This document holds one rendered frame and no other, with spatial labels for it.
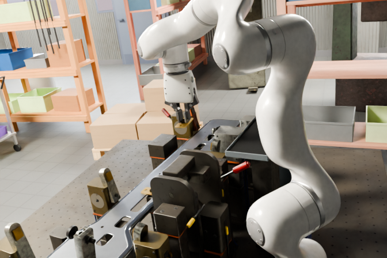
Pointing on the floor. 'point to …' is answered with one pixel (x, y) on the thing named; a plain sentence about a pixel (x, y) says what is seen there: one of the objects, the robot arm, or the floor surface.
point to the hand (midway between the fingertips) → (183, 116)
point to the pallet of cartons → (135, 120)
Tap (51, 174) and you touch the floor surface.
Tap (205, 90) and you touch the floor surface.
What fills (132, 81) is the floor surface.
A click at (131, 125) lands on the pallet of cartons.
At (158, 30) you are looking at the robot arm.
